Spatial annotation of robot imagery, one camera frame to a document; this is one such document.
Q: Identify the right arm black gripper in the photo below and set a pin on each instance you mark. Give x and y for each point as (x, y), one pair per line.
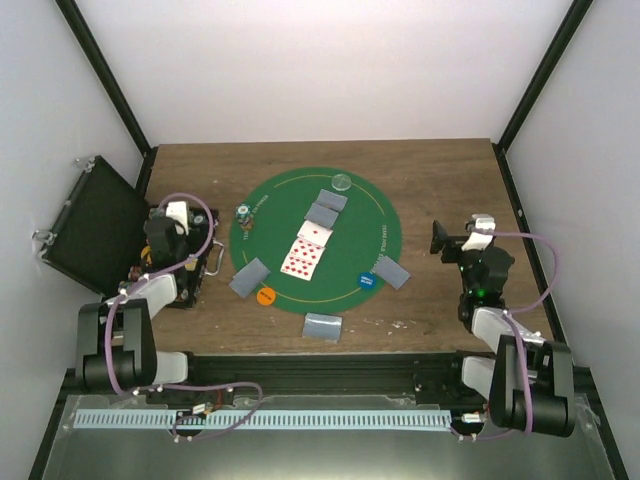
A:
(440, 240)

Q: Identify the cards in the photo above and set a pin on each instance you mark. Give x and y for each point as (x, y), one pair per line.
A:
(391, 272)
(323, 327)

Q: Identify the blue small blind button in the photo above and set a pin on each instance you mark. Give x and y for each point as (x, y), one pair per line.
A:
(366, 280)

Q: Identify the clear acrylic dealer button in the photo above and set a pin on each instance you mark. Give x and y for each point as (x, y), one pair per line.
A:
(341, 182)

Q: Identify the face-down community card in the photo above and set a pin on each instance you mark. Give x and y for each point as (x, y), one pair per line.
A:
(321, 215)

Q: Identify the low red diamonds card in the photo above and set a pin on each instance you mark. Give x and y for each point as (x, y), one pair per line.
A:
(314, 233)

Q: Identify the orange big blind button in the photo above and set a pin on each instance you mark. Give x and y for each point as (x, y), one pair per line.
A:
(266, 296)

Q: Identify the dealt blue patterned card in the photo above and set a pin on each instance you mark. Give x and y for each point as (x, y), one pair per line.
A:
(249, 277)

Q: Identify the poker chip stack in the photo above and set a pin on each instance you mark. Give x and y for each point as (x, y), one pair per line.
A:
(243, 216)

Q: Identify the nine of diamonds card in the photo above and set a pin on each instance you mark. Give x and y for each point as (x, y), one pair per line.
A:
(298, 267)

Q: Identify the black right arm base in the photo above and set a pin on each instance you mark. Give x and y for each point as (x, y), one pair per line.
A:
(440, 383)

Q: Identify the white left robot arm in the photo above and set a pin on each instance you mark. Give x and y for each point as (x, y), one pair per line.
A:
(115, 344)

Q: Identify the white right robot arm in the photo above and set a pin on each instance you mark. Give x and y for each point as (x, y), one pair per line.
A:
(528, 382)

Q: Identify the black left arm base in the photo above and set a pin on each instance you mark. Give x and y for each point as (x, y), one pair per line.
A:
(188, 395)

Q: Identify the round green poker mat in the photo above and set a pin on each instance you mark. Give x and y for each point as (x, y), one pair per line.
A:
(368, 228)

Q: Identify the black poker set case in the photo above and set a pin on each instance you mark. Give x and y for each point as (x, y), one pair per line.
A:
(99, 241)

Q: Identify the chrome case handle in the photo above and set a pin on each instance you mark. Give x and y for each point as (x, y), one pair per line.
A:
(219, 249)

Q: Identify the light blue slotted rail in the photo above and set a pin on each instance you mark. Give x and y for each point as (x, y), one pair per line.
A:
(402, 420)

